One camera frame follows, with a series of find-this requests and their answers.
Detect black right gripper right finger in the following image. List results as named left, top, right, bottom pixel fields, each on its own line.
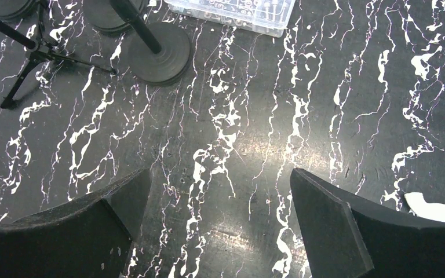
left=290, top=168, right=445, bottom=277

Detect clear plastic screw box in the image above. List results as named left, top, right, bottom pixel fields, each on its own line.
left=166, top=0, right=295, bottom=38

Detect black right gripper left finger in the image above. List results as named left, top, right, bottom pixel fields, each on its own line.
left=0, top=169, right=151, bottom=277

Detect black round-base stand for beige microphone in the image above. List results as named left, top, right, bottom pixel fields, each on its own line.
left=110, top=1, right=192, bottom=86

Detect black tripod microphone stand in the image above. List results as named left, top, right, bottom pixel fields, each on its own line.
left=0, top=1, right=116, bottom=109

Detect black round-base stand for pink microphone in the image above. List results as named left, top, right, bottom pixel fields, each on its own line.
left=82, top=0, right=149, bottom=34

